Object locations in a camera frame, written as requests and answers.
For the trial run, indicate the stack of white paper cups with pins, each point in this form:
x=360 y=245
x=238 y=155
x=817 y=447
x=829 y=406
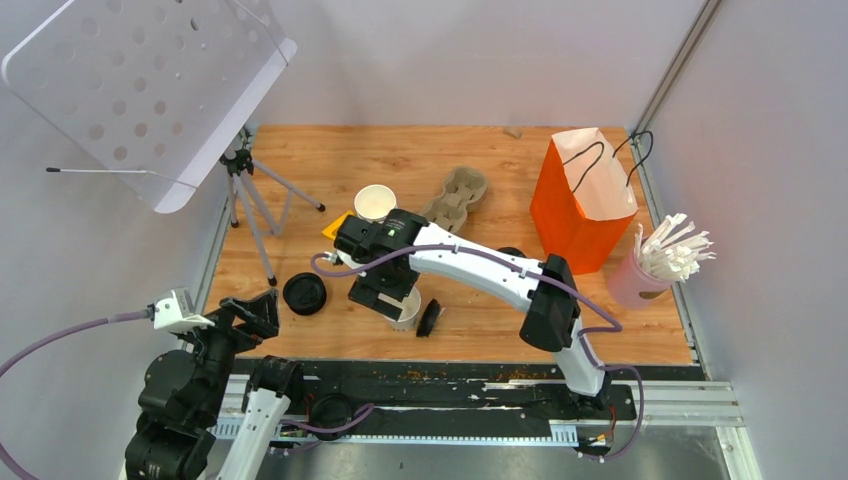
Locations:
x=374 y=202

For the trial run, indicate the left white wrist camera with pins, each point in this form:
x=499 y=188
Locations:
x=174 y=313

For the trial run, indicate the stacked pulp cup carriers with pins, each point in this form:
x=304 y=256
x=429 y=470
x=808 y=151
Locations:
x=463 y=191

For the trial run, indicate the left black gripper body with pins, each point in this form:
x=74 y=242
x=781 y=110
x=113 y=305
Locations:
x=221 y=340

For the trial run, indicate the orange paper bag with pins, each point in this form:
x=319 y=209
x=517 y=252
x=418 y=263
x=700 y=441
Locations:
x=583 y=202

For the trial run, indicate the clear perforated acrylic panel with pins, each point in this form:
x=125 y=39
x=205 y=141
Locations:
x=153 y=90

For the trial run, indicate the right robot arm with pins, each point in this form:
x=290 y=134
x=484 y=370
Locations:
x=387 y=258

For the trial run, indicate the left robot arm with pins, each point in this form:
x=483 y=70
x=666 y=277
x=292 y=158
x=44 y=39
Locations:
x=184 y=390

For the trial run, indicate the pink cup of wrapped straws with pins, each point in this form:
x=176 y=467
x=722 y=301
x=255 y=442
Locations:
x=672 y=253

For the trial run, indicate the yellow plastic triangle holder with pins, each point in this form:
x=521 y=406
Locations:
x=331 y=231

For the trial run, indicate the single white paper cup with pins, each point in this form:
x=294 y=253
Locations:
x=512 y=252

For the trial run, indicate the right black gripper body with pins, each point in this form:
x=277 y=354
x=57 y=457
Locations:
x=368 y=284

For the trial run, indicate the white tripod stand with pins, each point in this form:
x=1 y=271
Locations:
x=240 y=167

